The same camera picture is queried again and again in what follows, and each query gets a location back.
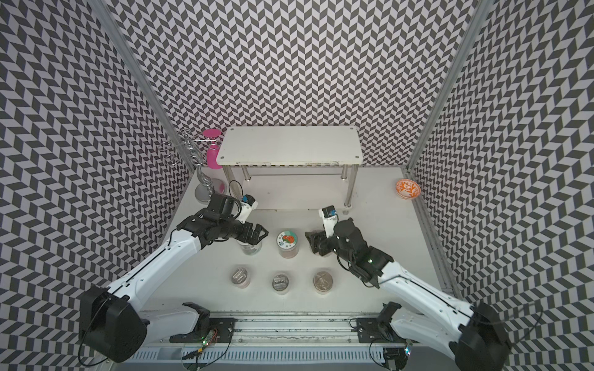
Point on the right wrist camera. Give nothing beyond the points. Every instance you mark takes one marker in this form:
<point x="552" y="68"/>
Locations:
<point x="330" y="219"/>

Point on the right aluminium corner post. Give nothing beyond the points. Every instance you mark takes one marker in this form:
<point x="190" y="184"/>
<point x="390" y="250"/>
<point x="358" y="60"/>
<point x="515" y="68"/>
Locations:
<point x="469" y="37"/>

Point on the left aluminium corner post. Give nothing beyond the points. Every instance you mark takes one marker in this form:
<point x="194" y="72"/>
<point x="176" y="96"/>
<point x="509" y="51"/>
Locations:
<point x="108" y="24"/>

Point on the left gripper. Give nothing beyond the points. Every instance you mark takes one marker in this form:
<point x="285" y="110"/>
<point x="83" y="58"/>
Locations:
<point x="255" y="237"/>

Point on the aluminium corner post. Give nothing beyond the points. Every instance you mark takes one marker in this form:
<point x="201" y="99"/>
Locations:
<point x="108" y="24"/>
<point x="469" y="37"/>

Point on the small cup yellow label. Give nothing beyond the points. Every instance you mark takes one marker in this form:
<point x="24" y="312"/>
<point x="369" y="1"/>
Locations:
<point x="281" y="283"/>

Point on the pink upside-down cup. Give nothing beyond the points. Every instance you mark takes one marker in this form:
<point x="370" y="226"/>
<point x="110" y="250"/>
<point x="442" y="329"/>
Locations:
<point x="212" y="135"/>

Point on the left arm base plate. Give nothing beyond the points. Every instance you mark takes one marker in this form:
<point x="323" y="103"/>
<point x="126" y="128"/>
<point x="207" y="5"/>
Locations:
<point x="223" y="328"/>

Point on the small cup red contents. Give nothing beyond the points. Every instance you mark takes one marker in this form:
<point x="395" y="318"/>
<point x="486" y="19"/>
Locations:
<point x="240" y="277"/>

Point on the orange patterned bowl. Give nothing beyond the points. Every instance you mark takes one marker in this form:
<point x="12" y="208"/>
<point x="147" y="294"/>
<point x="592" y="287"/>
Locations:
<point x="407" y="189"/>

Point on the white lid seed jar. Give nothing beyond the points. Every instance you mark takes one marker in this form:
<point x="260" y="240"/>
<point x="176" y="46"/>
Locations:
<point x="250" y="249"/>

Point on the white two-tier shelf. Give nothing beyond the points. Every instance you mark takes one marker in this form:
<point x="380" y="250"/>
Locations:
<point x="294" y="167"/>

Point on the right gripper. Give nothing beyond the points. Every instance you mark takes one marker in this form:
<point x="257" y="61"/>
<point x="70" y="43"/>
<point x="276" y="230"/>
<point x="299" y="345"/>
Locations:
<point x="319" y="239"/>

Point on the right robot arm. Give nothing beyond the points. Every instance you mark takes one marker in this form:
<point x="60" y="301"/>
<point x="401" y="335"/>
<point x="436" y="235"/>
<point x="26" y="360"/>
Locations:
<point x="472" y="335"/>

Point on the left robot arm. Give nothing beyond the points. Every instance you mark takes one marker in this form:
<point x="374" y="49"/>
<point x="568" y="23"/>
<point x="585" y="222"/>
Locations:
<point x="113" y="320"/>

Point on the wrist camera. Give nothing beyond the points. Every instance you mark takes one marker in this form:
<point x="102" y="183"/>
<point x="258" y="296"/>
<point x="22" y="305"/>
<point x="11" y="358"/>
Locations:
<point x="248" y="204"/>
<point x="330" y="219"/>

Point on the red jar with printed lid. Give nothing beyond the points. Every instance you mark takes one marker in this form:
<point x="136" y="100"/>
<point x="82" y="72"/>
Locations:
<point x="287" y="242"/>

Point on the aluminium front rail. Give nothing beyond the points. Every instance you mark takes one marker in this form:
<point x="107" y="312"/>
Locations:
<point x="287" y="324"/>

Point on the silver metal cup stand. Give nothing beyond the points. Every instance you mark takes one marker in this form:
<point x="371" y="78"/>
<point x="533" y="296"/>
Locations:
<point x="207" y="186"/>

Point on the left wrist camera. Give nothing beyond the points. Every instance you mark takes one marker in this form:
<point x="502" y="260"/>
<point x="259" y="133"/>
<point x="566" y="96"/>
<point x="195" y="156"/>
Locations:
<point x="248" y="204"/>

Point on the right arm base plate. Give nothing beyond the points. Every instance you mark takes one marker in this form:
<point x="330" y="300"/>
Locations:
<point x="369" y="331"/>

